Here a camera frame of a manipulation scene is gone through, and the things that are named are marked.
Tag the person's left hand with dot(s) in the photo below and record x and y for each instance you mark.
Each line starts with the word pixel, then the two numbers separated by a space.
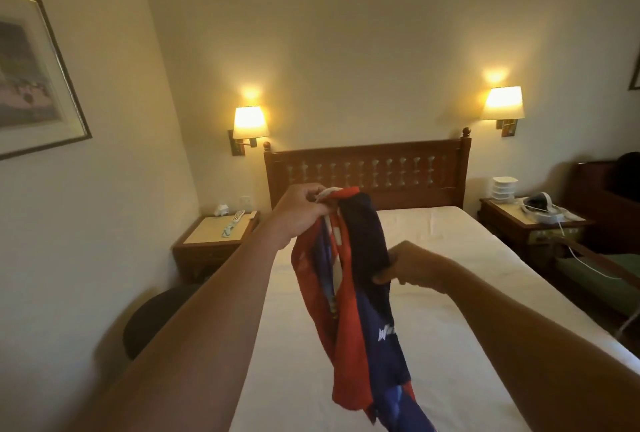
pixel 295 213

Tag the person's right hand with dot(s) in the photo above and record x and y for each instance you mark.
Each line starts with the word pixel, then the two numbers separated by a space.
pixel 412 265

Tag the person's left forearm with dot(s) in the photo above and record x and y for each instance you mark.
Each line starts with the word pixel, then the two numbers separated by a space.
pixel 190 347

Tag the person's right forearm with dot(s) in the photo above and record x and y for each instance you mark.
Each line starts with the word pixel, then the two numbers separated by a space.
pixel 550 357

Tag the white remote control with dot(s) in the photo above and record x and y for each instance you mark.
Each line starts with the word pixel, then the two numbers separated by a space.
pixel 233 224

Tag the wooden headboard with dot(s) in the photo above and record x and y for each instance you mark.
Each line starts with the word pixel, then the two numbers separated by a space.
pixel 400 172

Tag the white bed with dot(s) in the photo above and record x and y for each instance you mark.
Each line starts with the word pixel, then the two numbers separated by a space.
pixel 460 347

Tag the wooden nightstand with remote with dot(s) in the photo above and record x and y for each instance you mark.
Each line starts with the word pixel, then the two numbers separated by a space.
pixel 205 247

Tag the wooden nightstand with phone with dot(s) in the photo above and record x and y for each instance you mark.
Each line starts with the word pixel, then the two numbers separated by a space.
pixel 520 235

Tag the white cups stack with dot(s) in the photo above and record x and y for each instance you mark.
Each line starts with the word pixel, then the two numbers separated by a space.
pixel 504 189

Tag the black round stool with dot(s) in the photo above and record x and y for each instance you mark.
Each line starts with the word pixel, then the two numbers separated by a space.
pixel 150 317

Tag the green wooden armchair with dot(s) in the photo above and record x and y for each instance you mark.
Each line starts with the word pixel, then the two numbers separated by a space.
pixel 600 272

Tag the black garment on chair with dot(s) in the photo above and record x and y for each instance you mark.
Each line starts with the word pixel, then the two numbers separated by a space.
pixel 628 177

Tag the glowing wall lamp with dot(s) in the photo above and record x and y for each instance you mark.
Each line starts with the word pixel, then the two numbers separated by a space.
pixel 248 125
pixel 503 105

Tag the dark framed wall picture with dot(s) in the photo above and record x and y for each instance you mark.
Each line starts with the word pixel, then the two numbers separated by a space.
pixel 635 72

